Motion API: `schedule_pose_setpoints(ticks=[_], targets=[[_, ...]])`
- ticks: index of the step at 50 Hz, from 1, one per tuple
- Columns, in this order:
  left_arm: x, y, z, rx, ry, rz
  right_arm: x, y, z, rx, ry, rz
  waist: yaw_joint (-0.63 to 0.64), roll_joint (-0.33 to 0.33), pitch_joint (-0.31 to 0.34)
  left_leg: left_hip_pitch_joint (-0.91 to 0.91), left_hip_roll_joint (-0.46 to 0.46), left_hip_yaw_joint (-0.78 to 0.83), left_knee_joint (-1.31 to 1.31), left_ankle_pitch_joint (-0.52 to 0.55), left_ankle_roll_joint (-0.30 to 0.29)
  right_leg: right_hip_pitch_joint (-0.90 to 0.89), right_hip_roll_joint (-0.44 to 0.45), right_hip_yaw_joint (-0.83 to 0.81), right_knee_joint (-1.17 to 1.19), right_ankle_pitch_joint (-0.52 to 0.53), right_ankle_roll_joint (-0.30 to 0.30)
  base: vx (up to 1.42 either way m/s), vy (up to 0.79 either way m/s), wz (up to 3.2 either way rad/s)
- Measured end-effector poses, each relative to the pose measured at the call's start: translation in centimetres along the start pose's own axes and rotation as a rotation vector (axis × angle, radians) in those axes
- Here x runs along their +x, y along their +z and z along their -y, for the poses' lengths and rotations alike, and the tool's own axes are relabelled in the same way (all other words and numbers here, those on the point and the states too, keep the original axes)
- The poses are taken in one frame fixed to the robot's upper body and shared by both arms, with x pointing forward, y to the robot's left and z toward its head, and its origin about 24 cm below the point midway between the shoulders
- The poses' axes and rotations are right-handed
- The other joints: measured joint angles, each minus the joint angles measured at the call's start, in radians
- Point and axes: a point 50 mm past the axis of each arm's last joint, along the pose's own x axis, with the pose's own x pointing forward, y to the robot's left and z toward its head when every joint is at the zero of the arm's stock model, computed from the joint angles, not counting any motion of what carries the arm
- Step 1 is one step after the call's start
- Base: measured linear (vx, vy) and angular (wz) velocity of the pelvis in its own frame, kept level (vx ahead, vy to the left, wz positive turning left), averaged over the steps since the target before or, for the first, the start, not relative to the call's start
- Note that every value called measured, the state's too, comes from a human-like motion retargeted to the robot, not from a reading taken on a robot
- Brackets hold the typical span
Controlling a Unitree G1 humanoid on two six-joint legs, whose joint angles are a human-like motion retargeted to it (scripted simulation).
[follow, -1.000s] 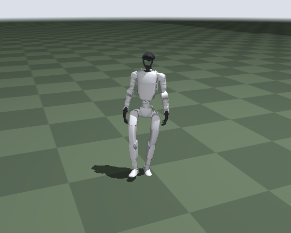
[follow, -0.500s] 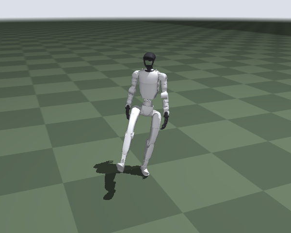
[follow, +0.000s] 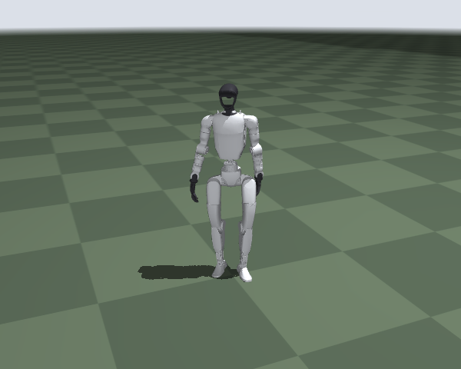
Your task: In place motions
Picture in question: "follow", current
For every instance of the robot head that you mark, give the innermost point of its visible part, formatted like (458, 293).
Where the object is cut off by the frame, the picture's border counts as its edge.
(229, 91)

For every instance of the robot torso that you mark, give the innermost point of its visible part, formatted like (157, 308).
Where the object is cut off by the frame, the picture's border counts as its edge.
(229, 140)

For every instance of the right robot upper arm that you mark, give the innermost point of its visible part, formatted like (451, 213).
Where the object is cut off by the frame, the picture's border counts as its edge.
(206, 123)

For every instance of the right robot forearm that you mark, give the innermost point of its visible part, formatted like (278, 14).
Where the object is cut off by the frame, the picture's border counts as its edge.
(197, 165)

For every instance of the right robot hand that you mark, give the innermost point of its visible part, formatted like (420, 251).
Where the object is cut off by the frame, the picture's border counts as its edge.
(192, 188)

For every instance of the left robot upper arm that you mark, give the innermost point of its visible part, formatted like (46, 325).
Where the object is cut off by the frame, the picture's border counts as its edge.
(251, 122)

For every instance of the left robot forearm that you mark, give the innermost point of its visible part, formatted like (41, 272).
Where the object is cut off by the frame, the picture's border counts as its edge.
(258, 164)

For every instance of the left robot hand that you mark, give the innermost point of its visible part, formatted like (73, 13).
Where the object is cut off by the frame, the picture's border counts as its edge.
(258, 182)

